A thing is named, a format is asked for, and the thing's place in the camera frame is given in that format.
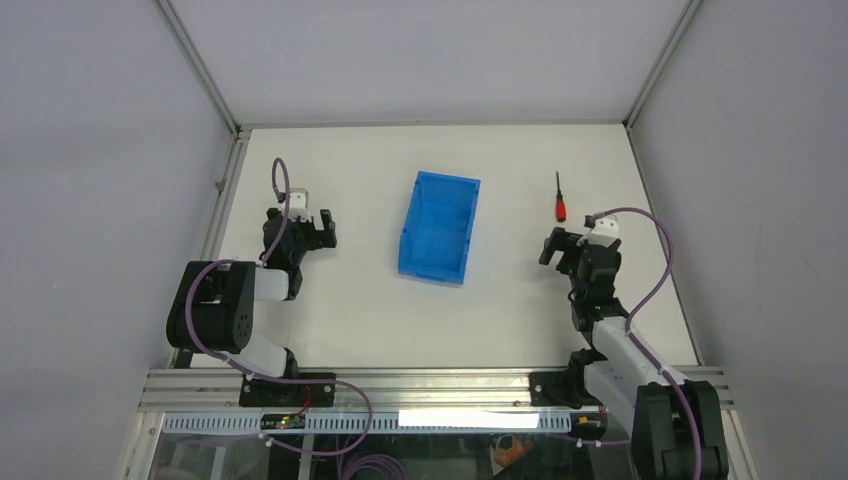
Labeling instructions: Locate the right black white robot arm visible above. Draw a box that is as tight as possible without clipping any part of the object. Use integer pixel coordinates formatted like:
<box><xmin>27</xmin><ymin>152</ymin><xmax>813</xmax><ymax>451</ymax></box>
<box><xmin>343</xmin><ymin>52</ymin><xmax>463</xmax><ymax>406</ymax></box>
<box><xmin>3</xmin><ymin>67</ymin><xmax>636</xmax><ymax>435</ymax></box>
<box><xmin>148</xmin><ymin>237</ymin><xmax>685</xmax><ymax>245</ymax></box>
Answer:
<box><xmin>529</xmin><ymin>222</ymin><xmax>730</xmax><ymax>479</ymax></box>

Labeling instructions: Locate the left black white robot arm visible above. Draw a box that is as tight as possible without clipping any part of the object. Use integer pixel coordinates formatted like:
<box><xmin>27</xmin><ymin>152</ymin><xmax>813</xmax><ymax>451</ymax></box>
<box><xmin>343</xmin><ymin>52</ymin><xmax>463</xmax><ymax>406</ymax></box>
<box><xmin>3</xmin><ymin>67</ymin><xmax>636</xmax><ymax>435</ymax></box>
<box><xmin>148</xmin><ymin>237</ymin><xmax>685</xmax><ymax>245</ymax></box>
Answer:
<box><xmin>166</xmin><ymin>208</ymin><xmax>337</xmax><ymax>406</ymax></box>

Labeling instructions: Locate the blue plastic bin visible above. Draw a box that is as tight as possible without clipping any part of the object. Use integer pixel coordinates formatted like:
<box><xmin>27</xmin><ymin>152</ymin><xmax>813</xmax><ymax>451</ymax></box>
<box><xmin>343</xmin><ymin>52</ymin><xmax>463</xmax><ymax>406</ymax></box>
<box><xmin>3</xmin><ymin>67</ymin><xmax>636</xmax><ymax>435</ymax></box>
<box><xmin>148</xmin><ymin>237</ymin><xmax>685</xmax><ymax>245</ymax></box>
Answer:
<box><xmin>397</xmin><ymin>171</ymin><xmax>481</xmax><ymax>285</ymax></box>

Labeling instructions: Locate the small green circuit board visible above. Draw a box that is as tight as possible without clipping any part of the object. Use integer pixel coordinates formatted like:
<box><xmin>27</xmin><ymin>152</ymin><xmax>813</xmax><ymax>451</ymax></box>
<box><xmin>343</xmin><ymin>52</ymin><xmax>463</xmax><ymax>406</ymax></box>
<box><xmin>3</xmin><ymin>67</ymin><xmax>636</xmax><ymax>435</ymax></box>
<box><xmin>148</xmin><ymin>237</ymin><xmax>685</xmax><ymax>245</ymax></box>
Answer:
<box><xmin>260</xmin><ymin>414</ymin><xmax>306</xmax><ymax>431</ymax></box>

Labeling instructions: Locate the orange object under table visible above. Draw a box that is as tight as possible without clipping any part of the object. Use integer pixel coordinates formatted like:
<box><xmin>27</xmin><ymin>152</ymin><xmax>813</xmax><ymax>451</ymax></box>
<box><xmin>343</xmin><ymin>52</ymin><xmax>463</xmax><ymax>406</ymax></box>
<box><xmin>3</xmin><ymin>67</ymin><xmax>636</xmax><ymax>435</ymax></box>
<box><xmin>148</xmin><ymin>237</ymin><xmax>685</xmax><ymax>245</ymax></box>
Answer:
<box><xmin>492</xmin><ymin>434</ymin><xmax>534</xmax><ymax>468</ymax></box>

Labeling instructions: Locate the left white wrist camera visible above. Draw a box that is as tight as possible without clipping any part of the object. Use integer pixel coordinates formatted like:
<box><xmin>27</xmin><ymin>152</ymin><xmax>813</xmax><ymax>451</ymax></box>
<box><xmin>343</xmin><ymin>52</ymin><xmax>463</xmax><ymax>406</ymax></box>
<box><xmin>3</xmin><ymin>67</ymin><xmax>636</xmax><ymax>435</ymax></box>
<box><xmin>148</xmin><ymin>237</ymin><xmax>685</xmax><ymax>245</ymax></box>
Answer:
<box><xmin>284</xmin><ymin>188</ymin><xmax>314</xmax><ymax>223</ymax></box>

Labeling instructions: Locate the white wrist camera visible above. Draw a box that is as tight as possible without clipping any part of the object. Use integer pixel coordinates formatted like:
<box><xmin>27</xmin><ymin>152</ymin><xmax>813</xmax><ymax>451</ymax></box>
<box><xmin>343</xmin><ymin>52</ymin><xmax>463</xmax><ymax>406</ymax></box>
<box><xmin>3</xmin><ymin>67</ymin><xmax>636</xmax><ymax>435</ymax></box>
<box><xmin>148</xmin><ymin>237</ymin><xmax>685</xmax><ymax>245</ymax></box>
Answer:
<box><xmin>284</xmin><ymin>188</ymin><xmax>314</xmax><ymax>223</ymax></box>
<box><xmin>579</xmin><ymin>213</ymin><xmax>619</xmax><ymax>248</ymax></box>

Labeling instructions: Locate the red handled screwdriver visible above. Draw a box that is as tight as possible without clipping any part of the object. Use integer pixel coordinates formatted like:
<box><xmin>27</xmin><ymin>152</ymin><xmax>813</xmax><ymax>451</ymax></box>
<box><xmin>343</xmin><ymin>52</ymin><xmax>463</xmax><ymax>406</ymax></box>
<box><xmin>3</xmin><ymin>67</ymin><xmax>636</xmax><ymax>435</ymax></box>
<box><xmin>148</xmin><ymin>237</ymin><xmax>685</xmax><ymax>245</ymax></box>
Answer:
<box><xmin>555</xmin><ymin>171</ymin><xmax>567</xmax><ymax>223</ymax></box>

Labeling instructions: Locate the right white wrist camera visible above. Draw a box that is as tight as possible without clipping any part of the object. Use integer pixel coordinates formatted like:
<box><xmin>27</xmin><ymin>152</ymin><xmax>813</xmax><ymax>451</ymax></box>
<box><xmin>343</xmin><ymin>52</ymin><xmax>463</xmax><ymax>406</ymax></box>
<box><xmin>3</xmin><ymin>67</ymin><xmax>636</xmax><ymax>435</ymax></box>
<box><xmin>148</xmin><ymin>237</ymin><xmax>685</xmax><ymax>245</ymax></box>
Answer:
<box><xmin>579</xmin><ymin>213</ymin><xmax>619</xmax><ymax>248</ymax></box>

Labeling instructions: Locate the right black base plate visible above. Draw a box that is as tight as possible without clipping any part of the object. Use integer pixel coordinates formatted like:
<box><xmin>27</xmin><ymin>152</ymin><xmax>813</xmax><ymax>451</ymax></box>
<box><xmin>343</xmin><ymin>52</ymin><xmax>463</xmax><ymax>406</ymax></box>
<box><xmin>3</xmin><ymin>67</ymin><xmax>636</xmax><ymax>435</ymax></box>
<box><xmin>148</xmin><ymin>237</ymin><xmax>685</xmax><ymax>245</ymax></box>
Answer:
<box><xmin>528</xmin><ymin>349</ymin><xmax>607</xmax><ymax>409</ymax></box>

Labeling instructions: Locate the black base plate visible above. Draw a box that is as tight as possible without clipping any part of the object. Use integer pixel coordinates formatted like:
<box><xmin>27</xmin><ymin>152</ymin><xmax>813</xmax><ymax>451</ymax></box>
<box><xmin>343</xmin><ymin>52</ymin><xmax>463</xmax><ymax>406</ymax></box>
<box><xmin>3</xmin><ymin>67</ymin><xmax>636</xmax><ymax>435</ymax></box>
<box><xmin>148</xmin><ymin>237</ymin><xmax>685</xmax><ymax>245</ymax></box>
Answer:
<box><xmin>238</xmin><ymin>372</ymin><xmax>337</xmax><ymax>409</ymax></box>
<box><xmin>528</xmin><ymin>349</ymin><xmax>607</xmax><ymax>409</ymax></box>

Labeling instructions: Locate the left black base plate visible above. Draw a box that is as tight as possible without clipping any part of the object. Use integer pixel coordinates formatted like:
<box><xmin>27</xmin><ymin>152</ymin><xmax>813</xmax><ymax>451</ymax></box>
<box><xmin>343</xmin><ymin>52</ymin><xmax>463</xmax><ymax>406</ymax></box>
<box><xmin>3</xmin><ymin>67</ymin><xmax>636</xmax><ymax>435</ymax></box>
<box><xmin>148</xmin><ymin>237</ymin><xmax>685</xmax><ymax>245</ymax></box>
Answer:
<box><xmin>238</xmin><ymin>372</ymin><xmax>337</xmax><ymax>409</ymax></box>

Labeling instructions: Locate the white slotted cable duct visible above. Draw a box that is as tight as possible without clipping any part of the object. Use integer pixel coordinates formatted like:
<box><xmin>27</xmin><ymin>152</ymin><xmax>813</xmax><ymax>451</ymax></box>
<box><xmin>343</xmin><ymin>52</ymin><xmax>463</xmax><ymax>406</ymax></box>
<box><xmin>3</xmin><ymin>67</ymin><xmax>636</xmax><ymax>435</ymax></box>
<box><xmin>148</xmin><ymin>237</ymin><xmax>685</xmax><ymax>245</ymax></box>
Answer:
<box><xmin>162</xmin><ymin>410</ymin><xmax>606</xmax><ymax>436</ymax></box>

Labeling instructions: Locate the aluminium mounting rail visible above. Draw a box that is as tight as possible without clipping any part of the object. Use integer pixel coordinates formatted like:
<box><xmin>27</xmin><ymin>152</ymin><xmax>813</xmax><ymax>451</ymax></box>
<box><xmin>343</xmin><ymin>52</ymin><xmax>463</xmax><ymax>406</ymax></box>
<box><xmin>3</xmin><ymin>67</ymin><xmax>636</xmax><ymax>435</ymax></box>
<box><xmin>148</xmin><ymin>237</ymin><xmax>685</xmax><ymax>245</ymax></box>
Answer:
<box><xmin>137</xmin><ymin>366</ymin><xmax>735</xmax><ymax>413</ymax></box>

